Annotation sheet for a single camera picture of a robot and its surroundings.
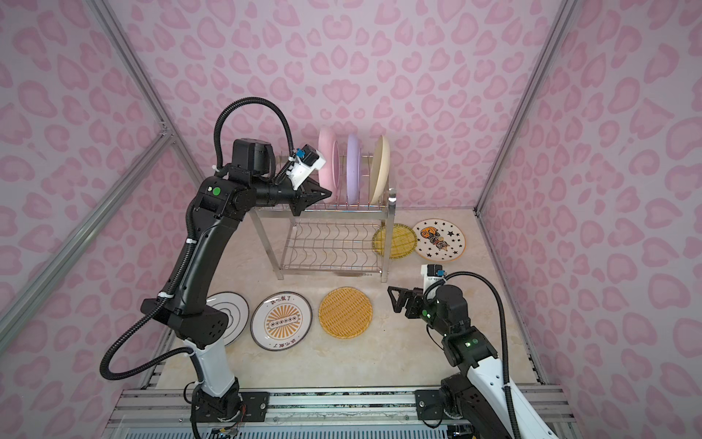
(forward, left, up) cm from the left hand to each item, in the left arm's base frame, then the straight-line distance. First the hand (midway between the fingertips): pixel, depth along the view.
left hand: (329, 190), depth 66 cm
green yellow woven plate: (+14, -24, -41) cm, 49 cm away
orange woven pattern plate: (-13, -2, -42) cm, 44 cm away
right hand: (-14, -19, -25) cm, 34 cm away
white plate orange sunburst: (-16, +18, -42) cm, 48 cm away
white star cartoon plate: (+18, -39, -42) cm, 60 cm away
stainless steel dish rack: (+17, +5, -39) cm, 43 cm away
